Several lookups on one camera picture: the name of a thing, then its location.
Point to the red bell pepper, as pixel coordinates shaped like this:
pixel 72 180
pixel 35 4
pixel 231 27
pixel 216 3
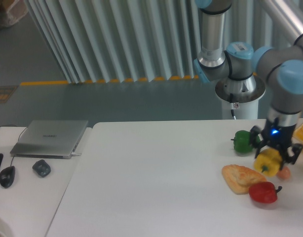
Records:
pixel 264 192

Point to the dark grey small device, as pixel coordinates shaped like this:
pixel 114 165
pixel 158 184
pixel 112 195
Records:
pixel 41 168

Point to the black computer mouse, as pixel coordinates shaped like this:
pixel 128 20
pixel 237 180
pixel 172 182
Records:
pixel 7 176

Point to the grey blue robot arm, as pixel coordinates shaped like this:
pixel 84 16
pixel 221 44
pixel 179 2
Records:
pixel 243 73

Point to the golden pastry bread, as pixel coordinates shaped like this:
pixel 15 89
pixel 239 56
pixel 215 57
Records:
pixel 240 178

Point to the person in white sleeve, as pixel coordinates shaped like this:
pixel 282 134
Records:
pixel 5 230

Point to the white corrugated partition screen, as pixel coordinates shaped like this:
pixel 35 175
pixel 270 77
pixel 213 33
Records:
pixel 106 40

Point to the yellow bell pepper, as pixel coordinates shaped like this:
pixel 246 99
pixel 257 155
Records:
pixel 268 162

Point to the green bell pepper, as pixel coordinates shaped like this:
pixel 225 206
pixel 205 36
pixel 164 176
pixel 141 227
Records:
pixel 241 142

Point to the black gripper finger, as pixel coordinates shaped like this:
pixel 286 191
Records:
pixel 296 150
pixel 255 141

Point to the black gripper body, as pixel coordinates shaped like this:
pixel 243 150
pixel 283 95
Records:
pixel 276 136

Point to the silver laptop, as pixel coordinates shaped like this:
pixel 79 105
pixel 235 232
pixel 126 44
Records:
pixel 50 139

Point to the brown egg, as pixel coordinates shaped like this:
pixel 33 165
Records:
pixel 284 173

